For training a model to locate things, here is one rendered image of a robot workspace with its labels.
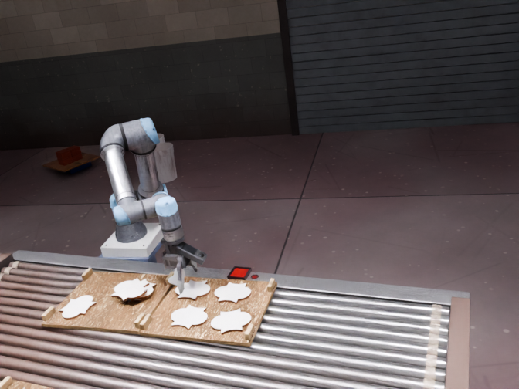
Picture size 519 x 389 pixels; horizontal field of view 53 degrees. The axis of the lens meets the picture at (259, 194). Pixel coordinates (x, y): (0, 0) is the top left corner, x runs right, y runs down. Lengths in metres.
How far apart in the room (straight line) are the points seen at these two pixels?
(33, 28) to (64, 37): 0.44
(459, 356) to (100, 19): 6.22
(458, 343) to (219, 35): 5.38
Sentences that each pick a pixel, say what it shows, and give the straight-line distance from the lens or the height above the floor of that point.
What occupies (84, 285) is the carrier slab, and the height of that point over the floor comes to 0.94.
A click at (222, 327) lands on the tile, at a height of 0.95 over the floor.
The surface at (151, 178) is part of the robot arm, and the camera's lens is 2.41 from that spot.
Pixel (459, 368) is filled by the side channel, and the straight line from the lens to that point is 1.64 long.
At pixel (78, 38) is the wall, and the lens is 7.35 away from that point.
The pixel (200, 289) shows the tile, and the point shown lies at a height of 0.95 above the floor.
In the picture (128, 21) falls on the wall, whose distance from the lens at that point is 6.98.
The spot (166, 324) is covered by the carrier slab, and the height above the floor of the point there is 0.94.
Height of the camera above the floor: 2.06
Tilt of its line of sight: 24 degrees down
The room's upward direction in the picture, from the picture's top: 8 degrees counter-clockwise
